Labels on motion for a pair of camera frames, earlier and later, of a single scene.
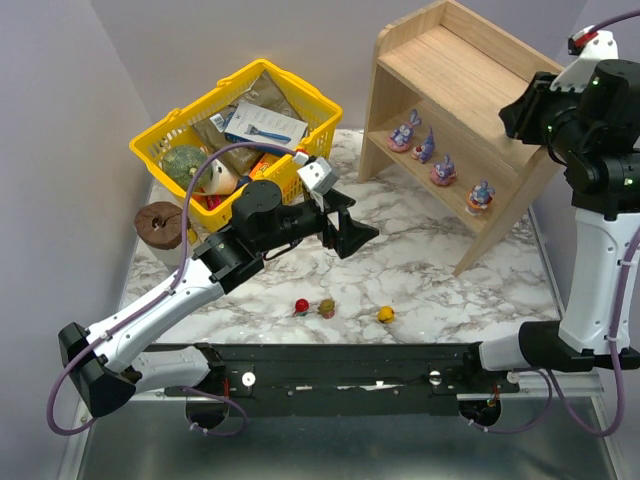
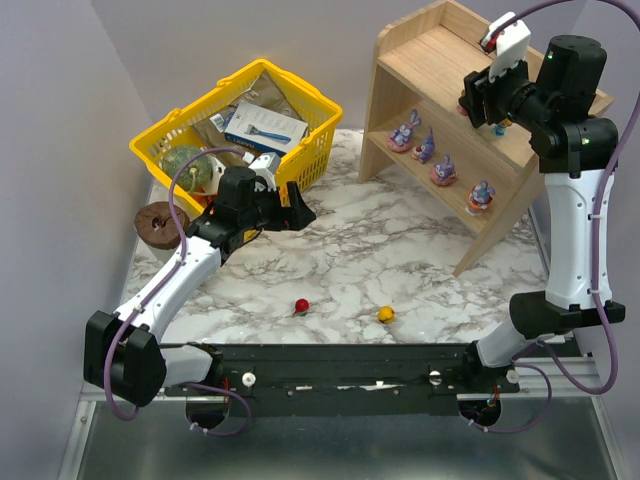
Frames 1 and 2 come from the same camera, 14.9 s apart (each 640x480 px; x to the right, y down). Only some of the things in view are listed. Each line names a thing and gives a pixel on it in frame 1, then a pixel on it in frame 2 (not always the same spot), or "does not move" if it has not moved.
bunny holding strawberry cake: x=425 y=151 does not move
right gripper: x=517 y=113 → x=477 y=100
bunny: x=443 y=173 does not move
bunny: x=400 y=139 does not move
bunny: x=479 y=197 does not move
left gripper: x=331 y=227 → x=279 y=211
